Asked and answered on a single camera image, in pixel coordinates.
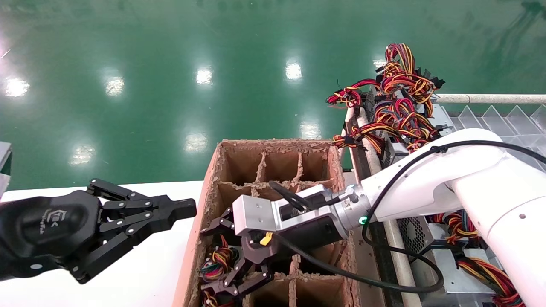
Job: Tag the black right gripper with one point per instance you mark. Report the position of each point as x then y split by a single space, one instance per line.
311 234

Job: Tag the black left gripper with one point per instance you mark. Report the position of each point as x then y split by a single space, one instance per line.
47 226

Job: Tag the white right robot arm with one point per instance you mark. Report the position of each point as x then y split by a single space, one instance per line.
469 170

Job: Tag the brown cardboard divider box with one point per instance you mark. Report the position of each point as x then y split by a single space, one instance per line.
239 166

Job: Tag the grey metal block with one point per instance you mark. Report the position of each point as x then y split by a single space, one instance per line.
4 155

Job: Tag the white horizontal pipe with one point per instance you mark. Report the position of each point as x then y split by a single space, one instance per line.
490 99

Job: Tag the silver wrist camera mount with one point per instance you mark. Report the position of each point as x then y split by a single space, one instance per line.
256 213

